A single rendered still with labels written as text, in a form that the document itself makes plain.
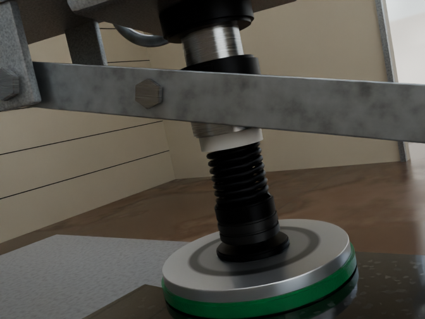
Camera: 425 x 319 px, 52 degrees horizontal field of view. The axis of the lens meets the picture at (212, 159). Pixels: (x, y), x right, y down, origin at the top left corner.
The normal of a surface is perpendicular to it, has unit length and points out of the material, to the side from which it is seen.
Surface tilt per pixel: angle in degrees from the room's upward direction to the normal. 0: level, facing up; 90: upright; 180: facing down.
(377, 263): 0
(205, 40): 90
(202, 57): 90
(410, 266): 0
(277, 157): 90
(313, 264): 0
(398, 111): 90
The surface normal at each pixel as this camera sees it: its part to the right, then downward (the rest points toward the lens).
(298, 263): -0.20, -0.97
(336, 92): -0.29, 0.17
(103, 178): 0.76, -0.08
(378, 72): -0.62, 0.22
